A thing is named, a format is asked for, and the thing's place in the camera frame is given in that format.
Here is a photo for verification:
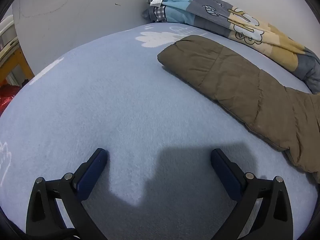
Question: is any patchwork printed blanket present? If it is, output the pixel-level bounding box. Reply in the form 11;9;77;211
142;0;320;94

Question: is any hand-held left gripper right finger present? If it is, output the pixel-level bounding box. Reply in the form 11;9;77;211
210;148;293;240

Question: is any brown quilted puffer jacket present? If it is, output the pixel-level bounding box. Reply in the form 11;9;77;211
157;35;320;183

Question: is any yellow wooden furniture frame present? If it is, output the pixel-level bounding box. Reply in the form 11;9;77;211
0;47;34;85

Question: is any light blue cloud-print bed sheet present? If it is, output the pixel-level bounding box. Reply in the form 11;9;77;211
0;22;317;238

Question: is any white appliance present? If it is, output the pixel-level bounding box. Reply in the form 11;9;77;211
0;15;19;60

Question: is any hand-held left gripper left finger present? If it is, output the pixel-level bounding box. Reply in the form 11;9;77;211
26;148;108;240

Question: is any shiny red bag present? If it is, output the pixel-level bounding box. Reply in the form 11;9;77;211
0;85;22;115

